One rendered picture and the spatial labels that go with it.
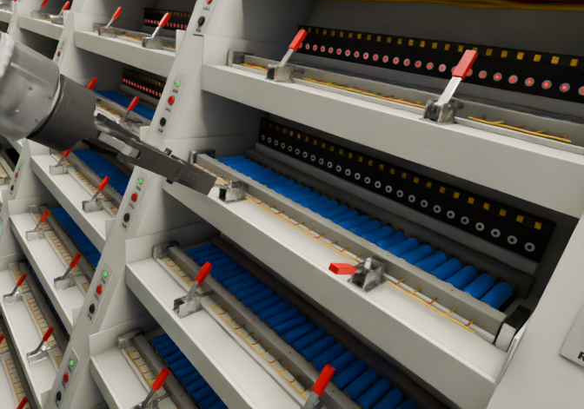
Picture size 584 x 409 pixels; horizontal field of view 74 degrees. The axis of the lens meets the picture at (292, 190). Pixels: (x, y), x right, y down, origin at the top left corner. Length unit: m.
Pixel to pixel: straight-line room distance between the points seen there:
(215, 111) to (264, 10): 0.22
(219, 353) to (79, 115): 0.37
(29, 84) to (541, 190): 0.47
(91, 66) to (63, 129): 0.98
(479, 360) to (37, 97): 0.47
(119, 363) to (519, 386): 0.70
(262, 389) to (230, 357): 0.07
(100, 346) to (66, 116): 0.56
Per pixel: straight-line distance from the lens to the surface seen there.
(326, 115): 0.52
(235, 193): 0.62
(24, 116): 0.44
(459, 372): 0.42
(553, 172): 0.41
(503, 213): 0.56
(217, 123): 0.80
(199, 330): 0.66
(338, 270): 0.40
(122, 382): 0.85
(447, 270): 0.51
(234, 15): 0.79
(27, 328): 1.31
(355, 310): 0.46
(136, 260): 0.82
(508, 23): 0.71
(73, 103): 0.45
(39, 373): 1.17
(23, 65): 0.44
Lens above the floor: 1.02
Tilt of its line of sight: 5 degrees down
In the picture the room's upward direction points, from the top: 23 degrees clockwise
